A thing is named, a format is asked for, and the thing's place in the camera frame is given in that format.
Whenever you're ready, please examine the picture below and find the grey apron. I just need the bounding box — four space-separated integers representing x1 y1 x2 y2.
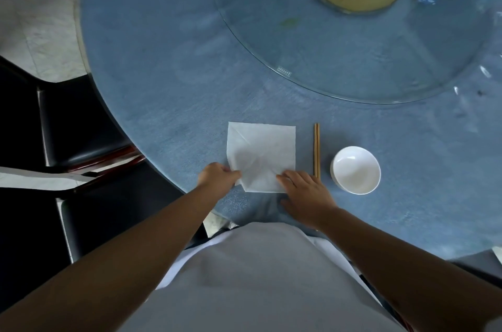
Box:
117 222 406 332

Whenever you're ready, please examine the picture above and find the person's left hand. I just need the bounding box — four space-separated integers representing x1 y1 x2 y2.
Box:
196 162 242 198

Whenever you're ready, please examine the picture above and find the person's right forearm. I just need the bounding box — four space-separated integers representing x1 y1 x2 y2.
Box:
316 207 502 332

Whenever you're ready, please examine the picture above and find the round glass turntable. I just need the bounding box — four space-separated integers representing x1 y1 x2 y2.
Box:
213 0 502 105

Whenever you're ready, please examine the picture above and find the person's right hand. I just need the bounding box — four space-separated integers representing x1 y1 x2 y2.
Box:
276 170 340 230

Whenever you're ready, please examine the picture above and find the black leather chair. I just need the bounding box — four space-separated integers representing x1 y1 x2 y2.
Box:
0 55 146 172
0 162 209 307

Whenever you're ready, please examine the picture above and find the white ceramic bowl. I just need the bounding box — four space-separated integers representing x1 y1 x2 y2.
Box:
330 146 382 196

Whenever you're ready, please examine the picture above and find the person's left forearm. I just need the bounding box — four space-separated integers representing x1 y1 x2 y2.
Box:
0 183 215 332

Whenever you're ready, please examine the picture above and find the white paper napkin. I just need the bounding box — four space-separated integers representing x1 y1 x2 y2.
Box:
227 121 296 193

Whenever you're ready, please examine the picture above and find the blue tablecloth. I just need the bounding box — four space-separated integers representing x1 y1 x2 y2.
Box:
75 0 502 262

